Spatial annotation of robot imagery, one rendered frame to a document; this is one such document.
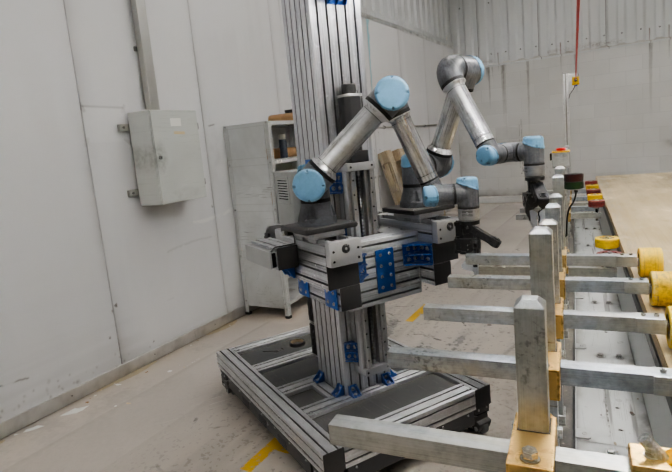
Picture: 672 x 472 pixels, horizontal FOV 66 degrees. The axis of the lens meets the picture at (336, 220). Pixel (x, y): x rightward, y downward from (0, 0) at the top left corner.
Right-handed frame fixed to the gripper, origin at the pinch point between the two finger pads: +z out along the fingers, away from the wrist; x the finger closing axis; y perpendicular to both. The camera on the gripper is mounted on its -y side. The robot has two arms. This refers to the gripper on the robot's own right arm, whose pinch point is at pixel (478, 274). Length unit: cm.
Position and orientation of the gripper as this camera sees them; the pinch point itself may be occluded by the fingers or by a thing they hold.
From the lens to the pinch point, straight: 194.8
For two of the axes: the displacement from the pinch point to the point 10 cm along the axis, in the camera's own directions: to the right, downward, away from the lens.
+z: 0.9, 9.9, 1.5
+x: -4.1, 1.7, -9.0
